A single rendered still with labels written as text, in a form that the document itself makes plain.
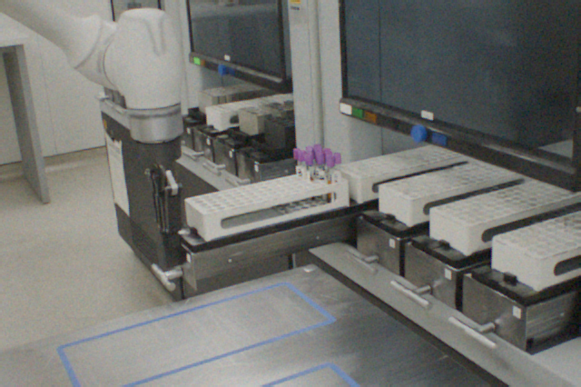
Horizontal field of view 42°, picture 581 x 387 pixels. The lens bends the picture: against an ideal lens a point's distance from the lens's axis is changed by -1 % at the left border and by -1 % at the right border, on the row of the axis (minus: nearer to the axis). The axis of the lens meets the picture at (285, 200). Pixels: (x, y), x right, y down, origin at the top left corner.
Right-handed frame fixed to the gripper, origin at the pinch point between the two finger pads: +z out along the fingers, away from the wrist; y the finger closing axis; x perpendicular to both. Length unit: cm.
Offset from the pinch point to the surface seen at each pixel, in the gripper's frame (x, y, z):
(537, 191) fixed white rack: -58, -30, -7
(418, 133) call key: -38.8, -20.6, -18.5
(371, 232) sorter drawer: -33.6, -13.6, 0.5
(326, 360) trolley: -3, -51, -2
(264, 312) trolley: -1.8, -35.0, -2.1
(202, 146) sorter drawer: -34, 71, 3
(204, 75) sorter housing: -45, 94, -12
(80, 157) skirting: -53, 350, 74
